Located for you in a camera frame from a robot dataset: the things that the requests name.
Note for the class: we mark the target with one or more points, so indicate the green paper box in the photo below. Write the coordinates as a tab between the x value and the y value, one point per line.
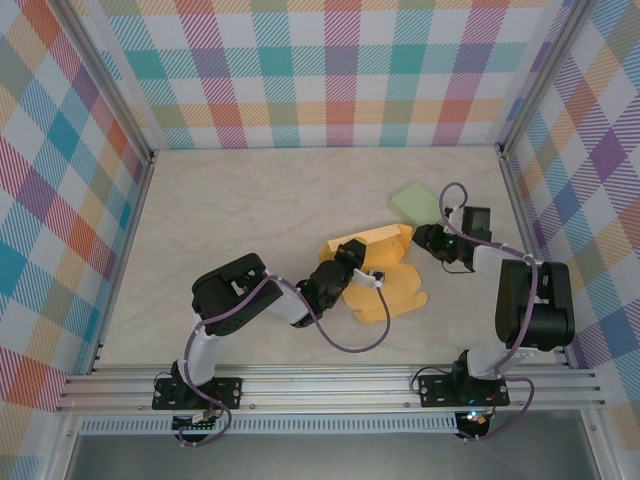
417	205

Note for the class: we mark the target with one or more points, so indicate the orange paper box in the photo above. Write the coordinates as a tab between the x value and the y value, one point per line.
395	295

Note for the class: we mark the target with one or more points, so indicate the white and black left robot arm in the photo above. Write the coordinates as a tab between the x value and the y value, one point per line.
200	350

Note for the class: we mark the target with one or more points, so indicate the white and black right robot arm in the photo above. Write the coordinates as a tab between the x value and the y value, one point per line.
530	310

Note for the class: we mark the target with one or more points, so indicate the black right connector board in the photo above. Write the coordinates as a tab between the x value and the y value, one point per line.
475	419

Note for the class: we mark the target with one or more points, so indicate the black connector board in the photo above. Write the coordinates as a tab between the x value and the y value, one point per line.
475	419
195	426

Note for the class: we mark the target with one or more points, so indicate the black left connector board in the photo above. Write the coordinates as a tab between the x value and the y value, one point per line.
195	426

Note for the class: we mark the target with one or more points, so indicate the aluminium right side rail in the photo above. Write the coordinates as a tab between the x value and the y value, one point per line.
520	200

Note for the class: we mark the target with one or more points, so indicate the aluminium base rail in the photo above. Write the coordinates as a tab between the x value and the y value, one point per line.
325	390

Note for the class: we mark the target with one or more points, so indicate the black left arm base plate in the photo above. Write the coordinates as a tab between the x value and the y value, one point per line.
230	392

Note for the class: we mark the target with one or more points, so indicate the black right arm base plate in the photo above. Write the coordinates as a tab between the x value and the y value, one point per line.
435	390

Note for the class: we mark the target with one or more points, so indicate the aluminium right corner post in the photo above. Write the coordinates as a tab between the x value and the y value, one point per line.
542	75

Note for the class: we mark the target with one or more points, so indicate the aluminium corner post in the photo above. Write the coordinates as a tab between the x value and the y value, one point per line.
105	80
542	75

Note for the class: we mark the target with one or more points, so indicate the aluminium left side rail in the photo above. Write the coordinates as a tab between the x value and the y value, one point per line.
141	200

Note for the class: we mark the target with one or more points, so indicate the aluminium left corner post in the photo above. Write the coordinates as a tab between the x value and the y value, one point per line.
105	80

